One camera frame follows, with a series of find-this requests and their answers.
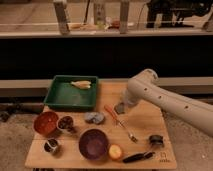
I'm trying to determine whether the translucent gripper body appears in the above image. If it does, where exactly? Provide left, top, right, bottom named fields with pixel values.
left=122, top=90, right=138, bottom=107

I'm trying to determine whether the small metal cup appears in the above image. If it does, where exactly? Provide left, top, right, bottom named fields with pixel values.
left=44, top=139, right=60, bottom=155

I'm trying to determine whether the grey whiteboard eraser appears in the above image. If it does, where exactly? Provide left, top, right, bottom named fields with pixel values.
left=114, top=103, right=125, bottom=114

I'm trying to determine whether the black tape roll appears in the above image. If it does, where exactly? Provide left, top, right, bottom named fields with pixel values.
left=149, top=135, right=164, bottom=147

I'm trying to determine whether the orange bowl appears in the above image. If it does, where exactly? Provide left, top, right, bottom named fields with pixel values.
left=33, top=111, right=59, bottom=136

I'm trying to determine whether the purple bowl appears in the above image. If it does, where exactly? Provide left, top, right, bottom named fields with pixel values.
left=79, top=129, right=109, bottom=160

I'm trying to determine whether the dark machine in background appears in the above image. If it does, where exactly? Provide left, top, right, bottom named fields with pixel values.
left=146, top=0, right=213, bottom=28

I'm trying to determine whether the wooden table board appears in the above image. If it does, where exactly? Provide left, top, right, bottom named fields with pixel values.
left=24, top=81, right=178, bottom=170

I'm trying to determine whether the small bowl with brown contents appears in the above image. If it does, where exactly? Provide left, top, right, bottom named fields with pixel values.
left=57, top=116, right=76, bottom=134

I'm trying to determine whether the yellow banana toy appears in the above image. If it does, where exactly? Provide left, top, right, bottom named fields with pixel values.
left=71, top=81, right=91, bottom=89

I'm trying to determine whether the black handled tool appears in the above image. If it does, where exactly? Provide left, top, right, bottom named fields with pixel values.
left=122, top=152, right=155, bottom=163

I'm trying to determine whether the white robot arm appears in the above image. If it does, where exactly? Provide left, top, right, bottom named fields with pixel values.
left=123, top=69, right=213, bottom=137

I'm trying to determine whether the orange handled fork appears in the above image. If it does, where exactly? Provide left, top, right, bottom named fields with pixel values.
left=104, top=105, right=138, bottom=143

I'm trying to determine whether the green plastic tray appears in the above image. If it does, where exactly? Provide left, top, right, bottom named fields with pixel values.
left=44, top=75, right=98, bottom=111

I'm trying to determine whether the yellow apple toy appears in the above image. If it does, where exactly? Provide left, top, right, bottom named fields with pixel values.
left=108, top=144, right=123, bottom=160

